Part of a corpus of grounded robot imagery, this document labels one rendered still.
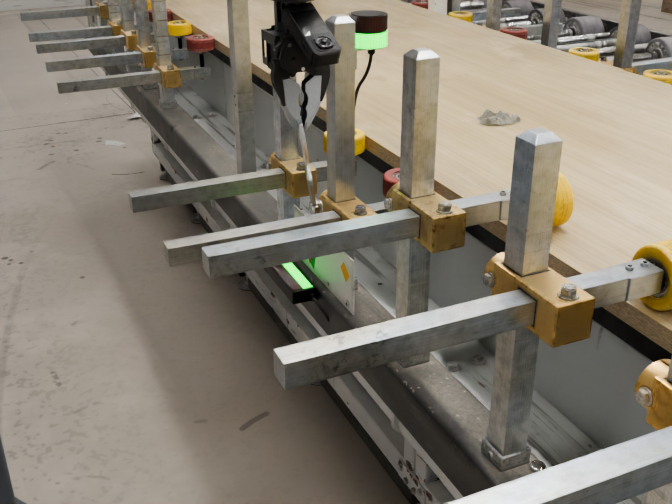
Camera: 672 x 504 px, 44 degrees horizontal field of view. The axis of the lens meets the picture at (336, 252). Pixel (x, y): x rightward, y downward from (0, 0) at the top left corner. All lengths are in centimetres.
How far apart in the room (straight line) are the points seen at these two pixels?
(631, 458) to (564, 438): 57
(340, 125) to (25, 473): 132
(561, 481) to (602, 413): 58
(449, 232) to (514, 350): 19
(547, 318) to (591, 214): 42
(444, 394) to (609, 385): 23
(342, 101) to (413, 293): 33
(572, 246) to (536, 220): 28
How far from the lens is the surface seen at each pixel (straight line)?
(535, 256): 93
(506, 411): 103
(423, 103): 108
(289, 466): 215
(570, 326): 90
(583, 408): 128
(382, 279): 165
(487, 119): 168
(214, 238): 127
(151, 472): 218
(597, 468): 69
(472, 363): 141
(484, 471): 108
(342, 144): 133
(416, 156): 110
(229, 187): 152
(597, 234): 123
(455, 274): 150
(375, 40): 130
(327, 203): 138
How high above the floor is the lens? 139
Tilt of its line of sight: 26 degrees down
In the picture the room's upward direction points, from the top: straight up
